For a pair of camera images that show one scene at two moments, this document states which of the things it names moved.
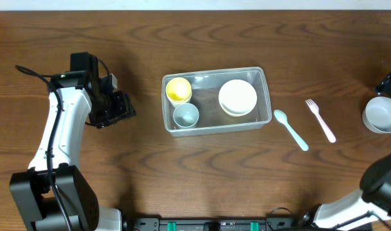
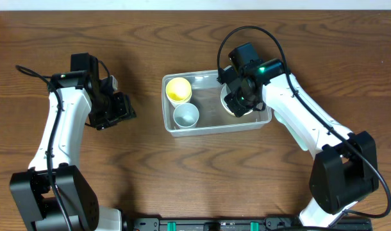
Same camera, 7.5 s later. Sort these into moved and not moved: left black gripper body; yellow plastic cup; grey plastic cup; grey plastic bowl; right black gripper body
Moved: grey plastic bowl; right black gripper body
Not moved: left black gripper body; grey plastic cup; yellow plastic cup
